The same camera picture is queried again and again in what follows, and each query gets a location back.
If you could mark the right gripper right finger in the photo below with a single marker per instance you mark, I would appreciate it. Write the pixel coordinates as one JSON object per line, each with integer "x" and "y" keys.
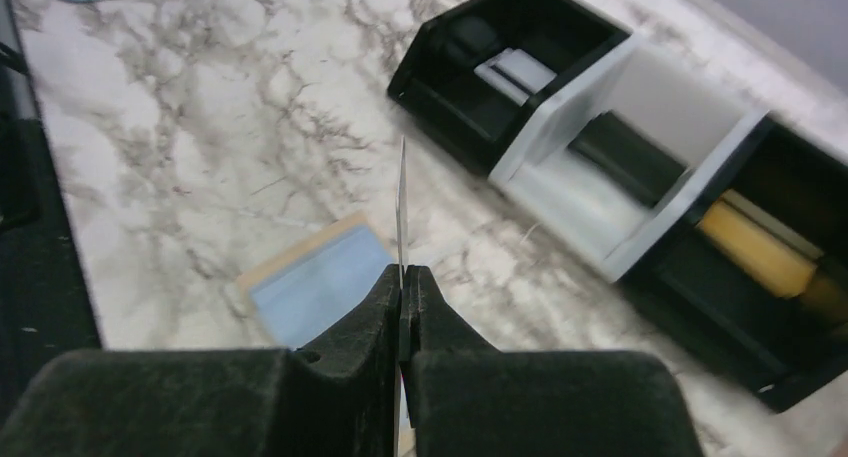
{"x": 467, "y": 398}

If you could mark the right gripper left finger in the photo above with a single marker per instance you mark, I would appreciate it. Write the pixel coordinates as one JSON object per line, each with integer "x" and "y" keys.
{"x": 336, "y": 396}

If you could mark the black white card tray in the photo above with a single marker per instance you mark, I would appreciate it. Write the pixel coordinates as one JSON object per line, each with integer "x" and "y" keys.
{"x": 669, "y": 270}

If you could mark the black card in tray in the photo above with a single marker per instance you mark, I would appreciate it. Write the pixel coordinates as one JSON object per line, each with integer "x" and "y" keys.
{"x": 642, "y": 169}

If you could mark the silver card in tray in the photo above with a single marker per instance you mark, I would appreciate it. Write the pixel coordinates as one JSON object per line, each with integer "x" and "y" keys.
{"x": 515, "y": 74}

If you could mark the gold card in tray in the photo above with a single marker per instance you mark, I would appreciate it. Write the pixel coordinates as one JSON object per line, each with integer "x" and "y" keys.
{"x": 785, "y": 263}

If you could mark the black metal base rail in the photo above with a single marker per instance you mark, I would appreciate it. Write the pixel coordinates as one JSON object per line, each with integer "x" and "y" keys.
{"x": 45, "y": 305}

